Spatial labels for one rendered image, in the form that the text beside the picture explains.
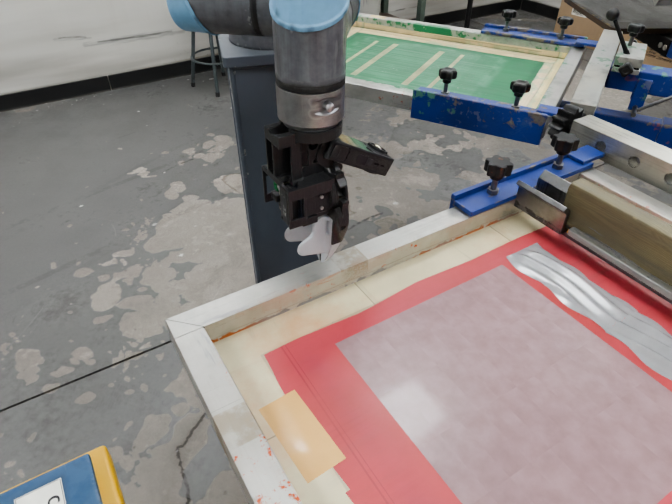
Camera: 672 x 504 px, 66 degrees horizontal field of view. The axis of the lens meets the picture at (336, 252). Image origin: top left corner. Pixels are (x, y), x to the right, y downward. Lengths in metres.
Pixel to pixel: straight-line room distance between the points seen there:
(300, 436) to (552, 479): 0.26
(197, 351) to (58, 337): 1.60
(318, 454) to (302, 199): 0.28
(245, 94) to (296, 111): 0.34
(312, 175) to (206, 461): 1.24
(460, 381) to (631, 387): 0.20
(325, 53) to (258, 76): 0.36
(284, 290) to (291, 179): 0.17
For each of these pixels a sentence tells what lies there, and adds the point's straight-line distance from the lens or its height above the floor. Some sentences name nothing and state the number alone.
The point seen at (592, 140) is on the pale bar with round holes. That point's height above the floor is 1.02.
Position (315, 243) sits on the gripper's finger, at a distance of 0.66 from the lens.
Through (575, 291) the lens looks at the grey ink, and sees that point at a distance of 0.81.
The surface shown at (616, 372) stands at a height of 0.96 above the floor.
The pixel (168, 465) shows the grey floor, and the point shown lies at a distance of 1.74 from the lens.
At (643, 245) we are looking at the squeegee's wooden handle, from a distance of 0.82.
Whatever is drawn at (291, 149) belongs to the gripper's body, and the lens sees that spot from 0.58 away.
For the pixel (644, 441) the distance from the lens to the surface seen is 0.68.
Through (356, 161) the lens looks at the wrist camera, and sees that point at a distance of 0.63.
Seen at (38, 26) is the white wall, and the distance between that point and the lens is 4.13.
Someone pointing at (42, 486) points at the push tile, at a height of 0.97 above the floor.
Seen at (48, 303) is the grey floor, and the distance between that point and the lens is 2.38.
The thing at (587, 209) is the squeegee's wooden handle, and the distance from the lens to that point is 0.85.
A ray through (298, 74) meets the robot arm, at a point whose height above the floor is 1.28.
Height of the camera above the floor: 1.47
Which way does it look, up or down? 39 degrees down
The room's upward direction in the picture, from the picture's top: straight up
